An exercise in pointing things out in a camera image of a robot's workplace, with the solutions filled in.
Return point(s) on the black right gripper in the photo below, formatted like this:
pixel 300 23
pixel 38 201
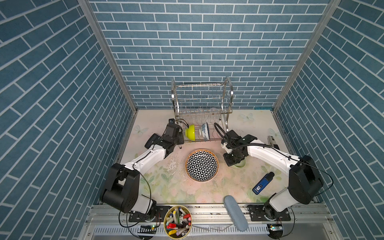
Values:
pixel 228 161

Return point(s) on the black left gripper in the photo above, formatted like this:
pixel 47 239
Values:
pixel 179 134

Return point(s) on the lime green small bowl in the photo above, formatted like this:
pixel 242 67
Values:
pixel 190 133

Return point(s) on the blue floral white bowl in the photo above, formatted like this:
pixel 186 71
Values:
pixel 205 132

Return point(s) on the white patterned large bowl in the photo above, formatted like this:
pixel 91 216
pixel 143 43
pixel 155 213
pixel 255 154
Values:
pixel 202 165

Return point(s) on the pale green small bowl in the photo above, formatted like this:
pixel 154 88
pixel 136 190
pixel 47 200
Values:
pixel 241 164

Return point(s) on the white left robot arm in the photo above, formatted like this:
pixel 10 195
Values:
pixel 121 188

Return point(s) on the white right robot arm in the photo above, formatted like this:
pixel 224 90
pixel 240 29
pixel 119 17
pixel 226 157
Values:
pixel 305 180

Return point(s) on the steel two-tier dish rack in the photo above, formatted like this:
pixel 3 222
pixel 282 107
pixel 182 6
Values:
pixel 198 103

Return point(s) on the black desk calculator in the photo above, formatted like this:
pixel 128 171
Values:
pixel 152 140

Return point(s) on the blue card device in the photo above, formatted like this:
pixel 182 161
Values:
pixel 263 183

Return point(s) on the grey blue oval case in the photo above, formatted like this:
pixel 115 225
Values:
pixel 235 213

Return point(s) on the yellow tin pen holder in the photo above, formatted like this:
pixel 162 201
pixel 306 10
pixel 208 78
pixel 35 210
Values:
pixel 178 222

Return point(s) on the aluminium front rail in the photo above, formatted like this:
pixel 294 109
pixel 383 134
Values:
pixel 103 220

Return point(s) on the aluminium corner frame post left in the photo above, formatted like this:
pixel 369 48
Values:
pixel 92 20

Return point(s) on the aluminium corner frame post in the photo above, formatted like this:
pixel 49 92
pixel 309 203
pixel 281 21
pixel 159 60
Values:
pixel 92 20
pixel 318 30

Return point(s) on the aluminium corner frame post right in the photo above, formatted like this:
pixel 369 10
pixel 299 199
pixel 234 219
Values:
pixel 318 30

